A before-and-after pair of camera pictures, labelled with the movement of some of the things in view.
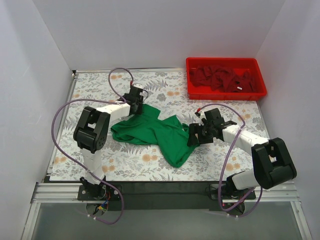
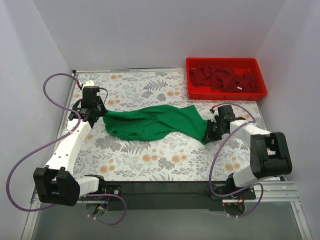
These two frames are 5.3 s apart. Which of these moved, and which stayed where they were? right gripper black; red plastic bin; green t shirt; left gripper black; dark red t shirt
Moved: left gripper black; right gripper black; green t shirt
Stayed: dark red t shirt; red plastic bin
